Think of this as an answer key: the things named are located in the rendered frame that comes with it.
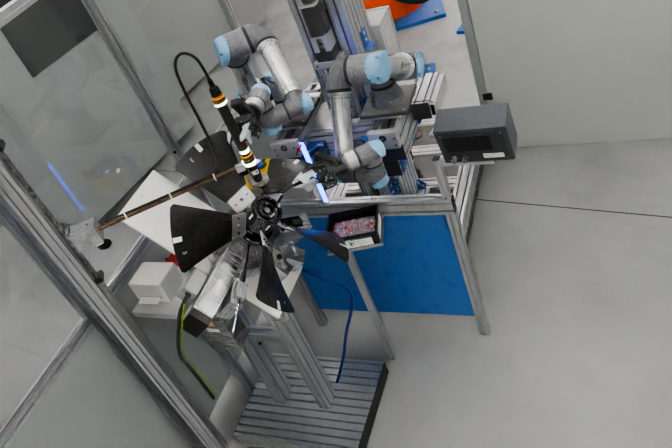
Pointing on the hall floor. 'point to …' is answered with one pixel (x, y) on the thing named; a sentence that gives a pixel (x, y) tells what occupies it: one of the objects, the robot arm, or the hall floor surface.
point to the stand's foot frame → (299, 404)
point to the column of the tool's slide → (109, 310)
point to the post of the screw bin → (371, 306)
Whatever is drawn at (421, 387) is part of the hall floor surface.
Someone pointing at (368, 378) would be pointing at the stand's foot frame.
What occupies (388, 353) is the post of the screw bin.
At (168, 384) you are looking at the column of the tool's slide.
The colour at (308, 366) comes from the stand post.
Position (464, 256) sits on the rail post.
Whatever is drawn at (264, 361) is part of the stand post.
